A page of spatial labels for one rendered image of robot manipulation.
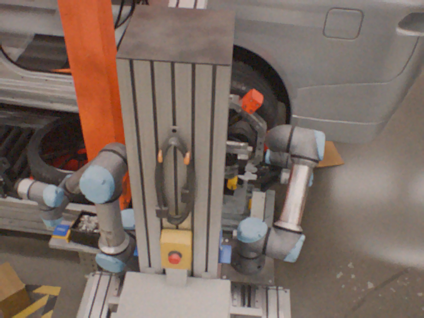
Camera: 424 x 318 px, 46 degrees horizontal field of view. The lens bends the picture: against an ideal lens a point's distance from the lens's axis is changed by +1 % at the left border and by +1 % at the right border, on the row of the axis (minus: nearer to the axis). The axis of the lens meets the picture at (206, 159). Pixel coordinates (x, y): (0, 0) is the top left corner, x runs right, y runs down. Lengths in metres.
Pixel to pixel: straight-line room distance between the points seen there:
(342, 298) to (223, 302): 1.65
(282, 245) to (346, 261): 1.36
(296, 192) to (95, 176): 0.81
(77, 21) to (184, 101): 1.03
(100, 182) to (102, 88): 0.69
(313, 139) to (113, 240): 0.86
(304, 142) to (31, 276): 1.94
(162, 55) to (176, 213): 0.52
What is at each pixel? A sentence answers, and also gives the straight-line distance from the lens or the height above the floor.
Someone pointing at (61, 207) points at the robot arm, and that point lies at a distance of 2.03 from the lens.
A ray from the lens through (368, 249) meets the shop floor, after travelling 3.44.
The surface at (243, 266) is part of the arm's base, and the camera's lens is 2.14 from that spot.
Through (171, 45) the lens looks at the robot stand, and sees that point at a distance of 1.15.
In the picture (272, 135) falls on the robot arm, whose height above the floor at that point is 1.29.
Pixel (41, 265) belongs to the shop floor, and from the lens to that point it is 3.31.
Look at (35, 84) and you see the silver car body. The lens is 3.10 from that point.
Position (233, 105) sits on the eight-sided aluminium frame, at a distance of 2.51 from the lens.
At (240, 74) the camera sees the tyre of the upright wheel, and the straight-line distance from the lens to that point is 2.63.
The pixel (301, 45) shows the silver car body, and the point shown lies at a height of 1.34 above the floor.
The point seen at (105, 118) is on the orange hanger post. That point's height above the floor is 1.17.
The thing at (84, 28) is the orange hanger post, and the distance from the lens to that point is 2.11.
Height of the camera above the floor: 2.61
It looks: 43 degrees down
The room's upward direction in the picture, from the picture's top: 2 degrees clockwise
